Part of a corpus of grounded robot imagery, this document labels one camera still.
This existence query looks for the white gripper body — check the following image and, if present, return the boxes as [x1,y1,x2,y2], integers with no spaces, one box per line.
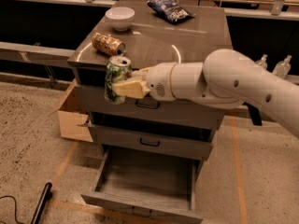
[146,63,176,101]

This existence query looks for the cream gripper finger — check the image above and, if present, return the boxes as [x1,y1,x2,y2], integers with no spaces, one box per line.
[132,67,150,79]
[112,79,150,99]

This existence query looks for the green soda can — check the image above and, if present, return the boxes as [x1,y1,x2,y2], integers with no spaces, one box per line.
[105,56,132,105]

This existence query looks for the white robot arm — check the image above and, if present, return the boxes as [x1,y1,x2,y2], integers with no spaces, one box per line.
[112,49,299,136]

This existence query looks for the grey top drawer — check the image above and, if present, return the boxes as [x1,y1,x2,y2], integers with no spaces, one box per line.
[75,85,224,131]

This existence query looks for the orange patterned soda can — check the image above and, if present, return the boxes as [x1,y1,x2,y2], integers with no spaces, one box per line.
[92,33,126,56]

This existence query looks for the grey middle drawer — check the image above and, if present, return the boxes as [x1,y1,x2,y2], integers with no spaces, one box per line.
[89,125,213,160]

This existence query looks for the grey open bottom drawer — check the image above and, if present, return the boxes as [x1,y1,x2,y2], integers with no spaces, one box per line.
[81,147,203,224]

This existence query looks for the white ceramic bowl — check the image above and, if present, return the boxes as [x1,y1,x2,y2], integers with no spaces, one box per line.
[105,7,135,31]

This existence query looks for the blue chip bag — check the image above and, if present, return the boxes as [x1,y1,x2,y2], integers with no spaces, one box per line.
[147,0,194,24]

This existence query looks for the cardboard box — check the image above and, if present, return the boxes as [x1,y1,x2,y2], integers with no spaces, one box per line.
[50,80,92,142]

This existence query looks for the clear pump bottle left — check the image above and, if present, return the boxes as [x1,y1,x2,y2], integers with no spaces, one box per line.
[256,54,268,69]

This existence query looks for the black rod on floor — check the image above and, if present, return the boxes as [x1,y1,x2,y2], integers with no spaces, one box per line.
[30,182,52,224]

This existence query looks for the grey metal rail shelf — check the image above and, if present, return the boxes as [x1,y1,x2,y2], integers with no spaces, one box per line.
[0,41,299,89]

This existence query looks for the black floor cable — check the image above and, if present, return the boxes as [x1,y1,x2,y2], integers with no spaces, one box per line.
[0,195,25,224]

